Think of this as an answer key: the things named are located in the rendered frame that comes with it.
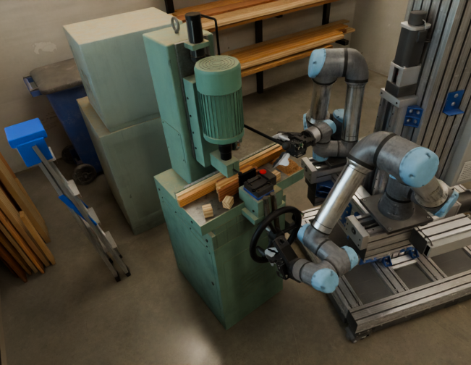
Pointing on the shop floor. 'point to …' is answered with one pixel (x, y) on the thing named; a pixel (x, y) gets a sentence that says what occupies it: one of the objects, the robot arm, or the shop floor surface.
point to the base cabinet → (223, 269)
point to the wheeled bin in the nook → (68, 114)
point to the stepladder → (63, 187)
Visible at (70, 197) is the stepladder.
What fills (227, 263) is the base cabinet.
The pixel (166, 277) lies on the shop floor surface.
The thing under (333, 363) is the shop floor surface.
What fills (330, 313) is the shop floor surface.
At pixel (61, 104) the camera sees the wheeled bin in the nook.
